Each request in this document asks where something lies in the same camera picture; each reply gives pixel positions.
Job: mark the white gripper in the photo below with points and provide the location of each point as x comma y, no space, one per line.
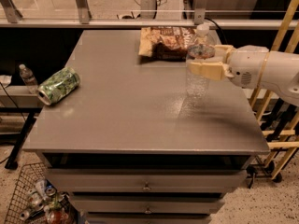
246,66

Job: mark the clear plastic water bottle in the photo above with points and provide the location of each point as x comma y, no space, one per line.
200,48

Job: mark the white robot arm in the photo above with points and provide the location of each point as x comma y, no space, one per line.
279,74

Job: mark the small upright water bottle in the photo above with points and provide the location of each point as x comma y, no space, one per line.
28,78

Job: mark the brown snack chip bag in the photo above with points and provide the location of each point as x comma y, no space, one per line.
165,43

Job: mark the grey drawer cabinet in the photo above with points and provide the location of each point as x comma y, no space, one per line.
129,146

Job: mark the green patterned drink can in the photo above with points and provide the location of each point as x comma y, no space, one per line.
58,86

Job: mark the cans in basket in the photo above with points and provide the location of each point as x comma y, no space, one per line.
47,205

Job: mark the wooden yellow frame cart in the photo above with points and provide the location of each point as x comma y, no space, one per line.
281,132

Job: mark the metal railing frame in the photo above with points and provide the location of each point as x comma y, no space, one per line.
230,14

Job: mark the wire basket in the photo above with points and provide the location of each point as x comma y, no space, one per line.
30,173

